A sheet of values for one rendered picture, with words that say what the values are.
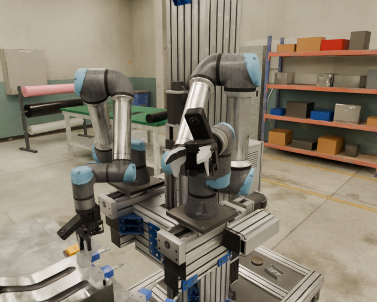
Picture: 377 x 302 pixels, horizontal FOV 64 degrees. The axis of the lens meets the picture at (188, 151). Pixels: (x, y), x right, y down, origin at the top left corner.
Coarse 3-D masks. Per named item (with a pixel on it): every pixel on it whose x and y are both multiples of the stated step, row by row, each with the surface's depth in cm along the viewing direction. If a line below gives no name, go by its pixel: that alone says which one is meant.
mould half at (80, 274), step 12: (60, 264) 119; (72, 264) 118; (24, 276) 112; (36, 276) 113; (48, 276) 112; (72, 276) 112; (84, 276) 112; (48, 288) 107; (60, 288) 106; (84, 288) 106; (96, 288) 106; (108, 288) 108; (0, 300) 94; (12, 300) 96; (24, 300) 98; (36, 300) 100; (72, 300) 101; (84, 300) 101; (96, 300) 105; (108, 300) 109
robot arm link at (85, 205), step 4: (76, 200) 110; (84, 200) 117; (88, 200) 110; (92, 200) 112; (76, 204) 110; (80, 204) 110; (84, 204) 110; (88, 204) 111; (92, 204) 112; (76, 208) 111; (80, 208) 110; (84, 208) 110; (88, 208) 111
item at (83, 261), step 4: (108, 248) 125; (80, 252) 119; (84, 252) 118; (96, 252) 121; (100, 252) 123; (80, 256) 116; (84, 256) 116; (92, 256) 119; (96, 256) 120; (80, 260) 116; (84, 260) 116; (88, 260) 117; (92, 260) 119; (80, 264) 117; (84, 264) 116; (88, 264) 118
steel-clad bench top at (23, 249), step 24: (48, 216) 174; (0, 240) 151; (24, 240) 151; (48, 240) 151; (72, 240) 151; (0, 264) 132; (24, 264) 132; (48, 264) 132; (96, 264) 132; (120, 288) 118
